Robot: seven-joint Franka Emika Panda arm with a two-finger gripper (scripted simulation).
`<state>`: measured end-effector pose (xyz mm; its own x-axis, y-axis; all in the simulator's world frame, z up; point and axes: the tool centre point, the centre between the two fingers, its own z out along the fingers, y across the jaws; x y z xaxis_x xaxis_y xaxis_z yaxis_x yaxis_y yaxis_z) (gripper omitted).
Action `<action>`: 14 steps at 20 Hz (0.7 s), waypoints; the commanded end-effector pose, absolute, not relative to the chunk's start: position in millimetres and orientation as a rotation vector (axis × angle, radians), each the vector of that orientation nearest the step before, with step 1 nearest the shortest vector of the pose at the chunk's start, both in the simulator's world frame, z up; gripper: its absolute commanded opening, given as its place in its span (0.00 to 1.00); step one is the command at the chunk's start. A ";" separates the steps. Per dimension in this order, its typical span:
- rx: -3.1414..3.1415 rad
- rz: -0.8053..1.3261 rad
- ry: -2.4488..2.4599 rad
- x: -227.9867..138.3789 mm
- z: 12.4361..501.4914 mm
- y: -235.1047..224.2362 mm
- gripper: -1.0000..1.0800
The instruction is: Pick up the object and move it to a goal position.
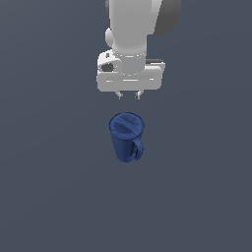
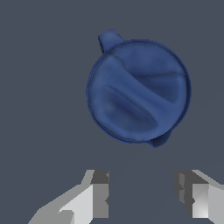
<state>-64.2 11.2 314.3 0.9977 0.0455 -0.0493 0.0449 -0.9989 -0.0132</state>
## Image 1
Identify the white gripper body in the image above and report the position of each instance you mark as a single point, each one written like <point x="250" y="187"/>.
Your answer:
<point x="129" y="80"/>

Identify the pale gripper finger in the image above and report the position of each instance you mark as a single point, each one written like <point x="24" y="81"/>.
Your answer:
<point x="137" y="95"/>
<point x="119" y="95"/>

